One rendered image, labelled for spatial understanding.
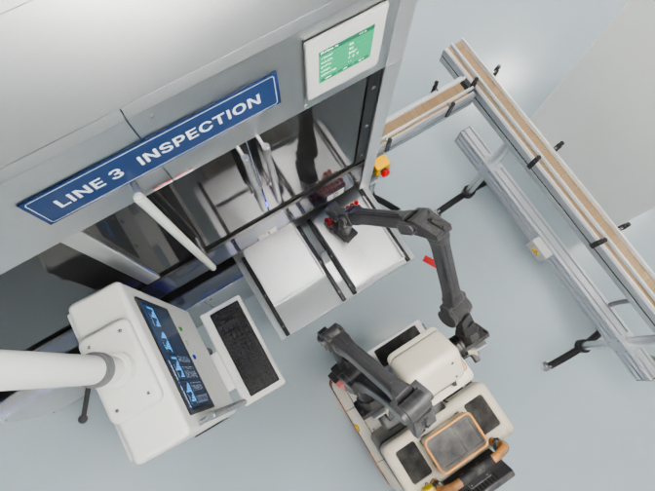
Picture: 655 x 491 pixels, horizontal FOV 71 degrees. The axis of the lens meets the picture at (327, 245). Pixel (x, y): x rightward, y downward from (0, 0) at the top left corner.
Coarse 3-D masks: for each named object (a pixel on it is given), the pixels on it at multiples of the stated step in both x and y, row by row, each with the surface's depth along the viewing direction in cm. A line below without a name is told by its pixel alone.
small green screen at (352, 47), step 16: (368, 16) 101; (384, 16) 104; (336, 32) 100; (352, 32) 103; (368, 32) 106; (304, 48) 99; (320, 48) 101; (336, 48) 104; (352, 48) 108; (368, 48) 112; (304, 64) 105; (320, 64) 107; (336, 64) 110; (352, 64) 114; (368, 64) 119; (320, 80) 112; (336, 80) 117
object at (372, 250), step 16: (320, 224) 212; (336, 240) 210; (352, 240) 210; (368, 240) 210; (384, 240) 210; (336, 256) 204; (352, 256) 208; (368, 256) 208; (384, 256) 208; (400, 256) 208; (352, 272) 206; (368, 272) 206
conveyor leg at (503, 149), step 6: (504, 144) 235; (498, 150) 242; (504, 150) 238; (492, 156) 250; (498, 156) 245; (492, 162) 252; (498, 162) 251; (474, 180) 281; (480, 180) 275; (468, 186) 292; (474, 186) 285; (468, 192) 295
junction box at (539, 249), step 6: (534, 240) 246; (540, 240) 246; (528, 246) 253; (534, 246) 247; (540, 246) 245; (546, 246) 245; (534, 252) 250; (540, 252) 245; (546, 252) 244; (552, 252) 245; (540, 258) 248; (546, 258) 244
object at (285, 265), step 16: (288, 224) 211; (272, 240) 209; (288, 240) 209; (256, 256) 207; (272, 256) 207; (288, 256) 207; (304, 256) 208; (256, 272) 205; (272, 272) 205; (288, 272) 206; (304, 272) 206; (320, 272) 206; (272, 288) 204; (288, 288) 204
